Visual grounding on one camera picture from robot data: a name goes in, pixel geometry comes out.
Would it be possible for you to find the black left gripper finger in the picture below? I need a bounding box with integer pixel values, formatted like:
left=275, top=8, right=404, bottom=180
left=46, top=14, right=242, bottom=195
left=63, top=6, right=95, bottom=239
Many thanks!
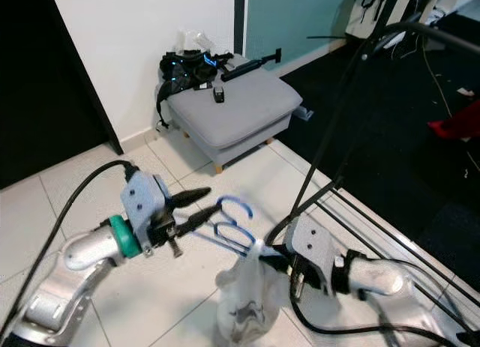
left=171, top=205, right=209, bottom=237
left=169, top=187, right=212, bottom=210

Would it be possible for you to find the white printed garment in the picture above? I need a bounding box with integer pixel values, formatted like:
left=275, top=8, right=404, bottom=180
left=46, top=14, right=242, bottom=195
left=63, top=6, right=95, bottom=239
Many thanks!
left=214, top=238, right=297, bottom=346

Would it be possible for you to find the blue plastic hanger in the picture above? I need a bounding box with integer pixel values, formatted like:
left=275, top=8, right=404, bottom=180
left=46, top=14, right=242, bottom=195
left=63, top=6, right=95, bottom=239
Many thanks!
left=206, top=196, right=257, bottom=258

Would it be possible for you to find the black headset with blue lights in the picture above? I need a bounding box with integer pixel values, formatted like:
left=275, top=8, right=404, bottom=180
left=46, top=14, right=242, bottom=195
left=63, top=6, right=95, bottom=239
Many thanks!
left=156, top=51, right=233, bottom=130

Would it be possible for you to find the black tripod stick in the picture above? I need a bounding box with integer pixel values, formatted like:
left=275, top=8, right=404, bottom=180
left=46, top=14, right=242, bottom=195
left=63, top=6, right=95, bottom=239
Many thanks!
left=221, top=49, right=282, bottom=83

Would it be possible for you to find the black metal clothes rack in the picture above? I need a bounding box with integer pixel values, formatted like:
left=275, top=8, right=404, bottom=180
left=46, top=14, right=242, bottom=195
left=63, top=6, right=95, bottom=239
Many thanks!
left=266, top=0, right=480, bottom=340

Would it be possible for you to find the crumpled clear plastic bag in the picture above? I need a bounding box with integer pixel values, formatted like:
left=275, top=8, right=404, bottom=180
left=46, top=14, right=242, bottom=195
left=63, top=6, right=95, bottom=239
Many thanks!
left=176, top=28, right=215, bottom=54

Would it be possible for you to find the black door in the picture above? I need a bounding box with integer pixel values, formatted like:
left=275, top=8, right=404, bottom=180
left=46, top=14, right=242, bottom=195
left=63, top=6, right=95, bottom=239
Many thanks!
left=0, top=0, right=125, bottom=187

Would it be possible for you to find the red cloth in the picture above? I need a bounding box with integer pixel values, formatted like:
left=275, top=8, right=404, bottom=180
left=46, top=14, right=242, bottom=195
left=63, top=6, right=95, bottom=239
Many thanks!
left=427, top=100, right=480, bottom=142

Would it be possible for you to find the white shelf unit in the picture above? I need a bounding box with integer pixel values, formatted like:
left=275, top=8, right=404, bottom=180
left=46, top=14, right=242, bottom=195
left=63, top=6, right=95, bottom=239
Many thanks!
left=345, top=0, right=480, bottom=33

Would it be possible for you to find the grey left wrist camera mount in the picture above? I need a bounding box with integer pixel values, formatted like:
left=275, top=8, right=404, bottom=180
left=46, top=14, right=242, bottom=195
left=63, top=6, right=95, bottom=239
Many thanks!
left=126, top=171, right=172, bottom=247

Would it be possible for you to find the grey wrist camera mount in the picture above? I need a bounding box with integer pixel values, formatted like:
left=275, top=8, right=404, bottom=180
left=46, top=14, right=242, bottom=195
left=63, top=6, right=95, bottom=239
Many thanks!
left=126, top=171, right=172, bottom=247
left=285, top=214, right=338, bottom=284

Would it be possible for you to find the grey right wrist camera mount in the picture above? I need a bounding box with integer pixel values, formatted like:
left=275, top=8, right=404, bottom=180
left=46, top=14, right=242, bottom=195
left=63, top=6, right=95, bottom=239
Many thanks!
left=285, top=214, right=338, bottom=284

